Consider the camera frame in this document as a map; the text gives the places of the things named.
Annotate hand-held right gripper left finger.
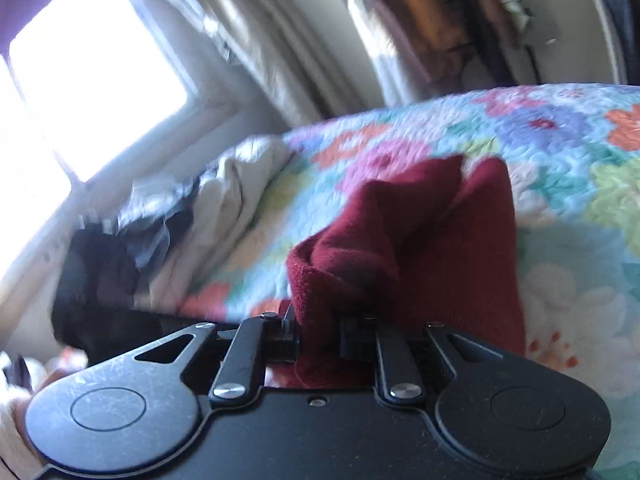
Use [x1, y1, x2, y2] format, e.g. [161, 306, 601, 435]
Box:
[132, 311, 303, 408]

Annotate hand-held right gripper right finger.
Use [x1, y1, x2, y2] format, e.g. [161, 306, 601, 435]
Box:
[339, 314, 506, 407]

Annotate dark red knit sweater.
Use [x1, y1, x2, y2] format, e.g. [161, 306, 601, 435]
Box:
[286, 155, 527, 391]

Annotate black hanging clothes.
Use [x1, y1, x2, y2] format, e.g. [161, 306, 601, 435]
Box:
[585, 0, 640, 86]

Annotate cream crumpled cloth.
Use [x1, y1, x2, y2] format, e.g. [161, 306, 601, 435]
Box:
[132, 135, 297, 311]

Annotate black shiny cloth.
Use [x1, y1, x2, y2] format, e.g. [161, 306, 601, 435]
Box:
[50, 207, 241, 357]

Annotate floral quilted blanket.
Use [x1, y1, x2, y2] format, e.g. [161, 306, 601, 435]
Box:
[177, 82, 640, 480]

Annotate pale curtain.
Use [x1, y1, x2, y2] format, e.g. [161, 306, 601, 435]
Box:
[135, 0, 396, 123]

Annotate bright window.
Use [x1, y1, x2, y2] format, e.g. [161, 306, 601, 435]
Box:
[0, 0, 238, 281]

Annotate brown hanging garment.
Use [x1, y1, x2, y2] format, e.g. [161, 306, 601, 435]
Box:
[364, 0, 533, 92]

